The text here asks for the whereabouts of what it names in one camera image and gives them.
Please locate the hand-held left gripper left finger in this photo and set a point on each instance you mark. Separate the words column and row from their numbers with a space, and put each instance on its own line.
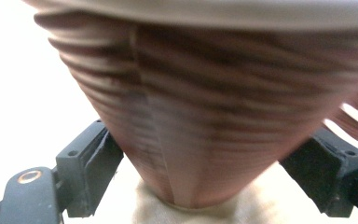
column 84, row 168

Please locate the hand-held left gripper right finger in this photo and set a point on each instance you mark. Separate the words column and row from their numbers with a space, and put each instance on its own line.
column 326, row 168

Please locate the brown ribbed paper cup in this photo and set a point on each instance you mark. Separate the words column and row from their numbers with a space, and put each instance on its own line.
column 214, row 109

